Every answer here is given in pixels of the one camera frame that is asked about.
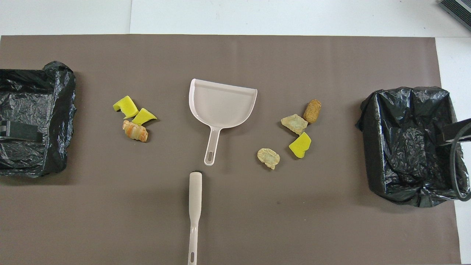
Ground dark grey ribbed device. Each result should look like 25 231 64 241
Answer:
439 0 471 32

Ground wedge yellow sponge piece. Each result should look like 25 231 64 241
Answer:
131 108 157 126

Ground orange striped bread piece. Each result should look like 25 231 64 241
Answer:
122 120 149 142

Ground black bag lined bin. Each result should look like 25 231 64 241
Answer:
0 61 77 178
355 86 471 208

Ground pale beige bread piece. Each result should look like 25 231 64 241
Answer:
257 148 280 170

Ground notched yellow sponge piece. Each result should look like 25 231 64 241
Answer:
113 95 139 119

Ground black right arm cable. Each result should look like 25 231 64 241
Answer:
450 121 471 202

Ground brown fried nugget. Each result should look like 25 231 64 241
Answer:
303 99 322 124

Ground pale green crusty piece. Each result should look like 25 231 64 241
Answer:
281 114 309 135

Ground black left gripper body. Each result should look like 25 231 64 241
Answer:
0 120 43 142

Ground beige plastic dustpan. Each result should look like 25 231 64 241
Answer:
189 78 258 166

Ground blocky yellow sponge piece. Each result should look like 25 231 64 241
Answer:
288 132 312 159

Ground beige hand brush black bristles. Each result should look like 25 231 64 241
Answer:
187 172 202 265

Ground brown table mat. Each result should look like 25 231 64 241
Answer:
0 35 461 265

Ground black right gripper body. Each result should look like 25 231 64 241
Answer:
437 118 471 146

